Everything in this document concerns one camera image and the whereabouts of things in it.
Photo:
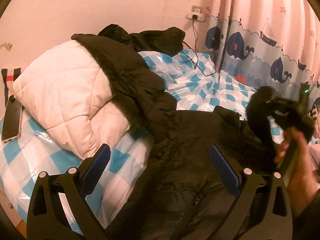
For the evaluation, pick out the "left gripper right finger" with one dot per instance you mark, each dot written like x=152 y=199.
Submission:
x=273 y=220

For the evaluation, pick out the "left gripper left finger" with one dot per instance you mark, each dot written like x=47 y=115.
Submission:
x=46 y=218

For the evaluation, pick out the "black puffer jacket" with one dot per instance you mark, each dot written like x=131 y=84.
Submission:
x=179 y=195

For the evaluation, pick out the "pink clothes pile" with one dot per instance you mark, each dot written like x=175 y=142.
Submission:
x=314 y=148

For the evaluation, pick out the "person right hand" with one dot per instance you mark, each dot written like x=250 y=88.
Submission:
x=303 y=186

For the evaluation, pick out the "whale print curtain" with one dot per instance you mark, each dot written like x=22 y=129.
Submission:
x=267 y=43

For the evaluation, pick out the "black smartphone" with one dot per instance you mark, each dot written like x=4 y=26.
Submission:
x=11 y=129

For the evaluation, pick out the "white quilted jacket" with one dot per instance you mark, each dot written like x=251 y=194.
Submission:
x=69 y=95

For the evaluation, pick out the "striped pillow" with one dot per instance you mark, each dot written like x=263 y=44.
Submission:
x=8 y=78

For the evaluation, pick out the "white wall power socket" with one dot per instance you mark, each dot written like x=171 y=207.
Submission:
x=196 y=13

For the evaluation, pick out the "black garment by wall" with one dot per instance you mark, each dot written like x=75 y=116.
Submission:
x=169 y=41

